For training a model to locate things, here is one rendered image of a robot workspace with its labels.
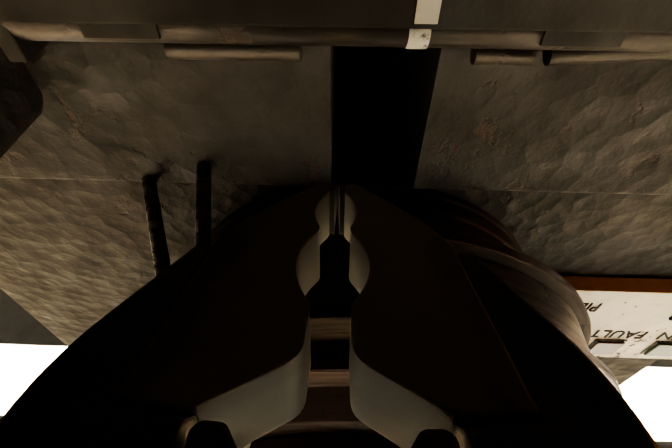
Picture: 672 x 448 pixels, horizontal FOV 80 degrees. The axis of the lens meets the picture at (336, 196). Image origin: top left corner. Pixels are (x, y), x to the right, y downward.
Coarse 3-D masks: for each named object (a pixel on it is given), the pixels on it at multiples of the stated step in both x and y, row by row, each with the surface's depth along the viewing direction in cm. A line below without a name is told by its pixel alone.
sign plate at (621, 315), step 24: (576, 288) 46; (600, 288) 46; (624, 288) 46; (648, 288) 46; (600, 312) 49; (624, 312) 49; (648, 312) 48; (600, 336) 53; (624, 336) 53; (648, 336) 53
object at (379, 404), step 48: (384, 240) 10; (432, 240) 10; (384, 288) 8; (432, 288) 8; (384, 336) 7; (432, 336) 7; (480, 336) 7; (384, 384) 6; (432, 384) 6; (480, 384) 6; (384, 432) 7
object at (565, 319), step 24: (336, 264) 28; (312, 288) 27; (336, 288) 26; (528, 288) 30; (312, 312) 24; (336, 312) 24; (552, 312) 30; (312, 336) 26; (336, 336) 26; (576, 336) 31; (600, 360) 29
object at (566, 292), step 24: (288, 192) 38; (384, 192) 36; (408, 192) 36; (432, 192) 37; (240, 216) 39; (336, 216) 34; (432, 216) 35; (456, 216) 36; (480, 216) 38; (216, 240) 40; (336, 240) 29; (456, 240) 29; (480, 240) 29; (504, 240) 38; (504, 264) 30; (528, 264) 30; (552, 288) 33; (576, 312) 35
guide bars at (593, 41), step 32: (32, 32) 12; (64, 32) 12; (96, 32) 12; (128, 32) 11; (160, 32) 12; (192, 32) 12; (224, 32) 11; (256, 32) 11; (288, 32) 11; (320, 32) 11; (352, 32) 11; (384, 32) 11; (448, 32) 11; (480, 32) 11; (512, 32) 11; (544, 32) 11; (576, 32) 11; (608, 32) 11
